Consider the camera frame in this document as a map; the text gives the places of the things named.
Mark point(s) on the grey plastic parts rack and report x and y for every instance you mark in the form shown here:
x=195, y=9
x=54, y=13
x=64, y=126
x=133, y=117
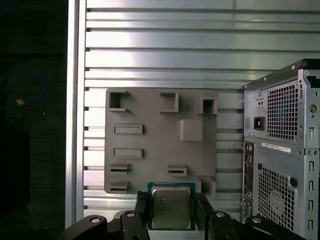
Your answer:
x=155, y=140

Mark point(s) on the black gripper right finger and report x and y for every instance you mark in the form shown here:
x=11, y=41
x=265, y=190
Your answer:
x=220, y=227

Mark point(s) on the CPU with silver lid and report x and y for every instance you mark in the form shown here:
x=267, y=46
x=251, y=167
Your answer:
x=170, y=207

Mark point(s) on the grey power supply unit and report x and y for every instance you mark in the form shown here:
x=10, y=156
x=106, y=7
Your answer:
x=282, y=112

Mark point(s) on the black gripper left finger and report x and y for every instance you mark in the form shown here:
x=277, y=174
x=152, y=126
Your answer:
x=130, y=227

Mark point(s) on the black PC case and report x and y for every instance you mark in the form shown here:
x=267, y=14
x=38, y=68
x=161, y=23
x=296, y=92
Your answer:
x=280, y=157

